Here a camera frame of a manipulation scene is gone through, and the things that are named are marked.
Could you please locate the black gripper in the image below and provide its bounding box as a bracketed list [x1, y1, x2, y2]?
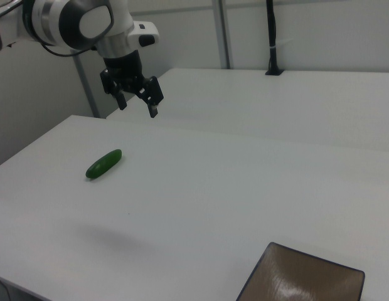
[99, 50, 165, 119]

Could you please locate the green cucumber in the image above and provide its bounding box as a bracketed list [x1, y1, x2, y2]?
[85, 149, 123, 181]

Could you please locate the brown square ceramic plate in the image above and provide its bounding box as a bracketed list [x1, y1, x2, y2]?
[235, 241, 366, 301]

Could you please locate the grey aluminium partition post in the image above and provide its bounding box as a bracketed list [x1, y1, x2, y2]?
[211, 0, 232, 70]
[72, 53, 100, 119]

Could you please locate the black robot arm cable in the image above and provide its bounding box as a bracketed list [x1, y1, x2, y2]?
[40, 40, 99, 59]

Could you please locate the white cable tie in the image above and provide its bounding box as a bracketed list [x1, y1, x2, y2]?
[269, 38, 293, 50]

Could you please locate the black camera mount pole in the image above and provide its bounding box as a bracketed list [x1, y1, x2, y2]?
[264, 0, 285, 77]

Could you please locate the thin dark floor cable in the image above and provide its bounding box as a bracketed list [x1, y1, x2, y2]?
[0, 277, 11, 301]

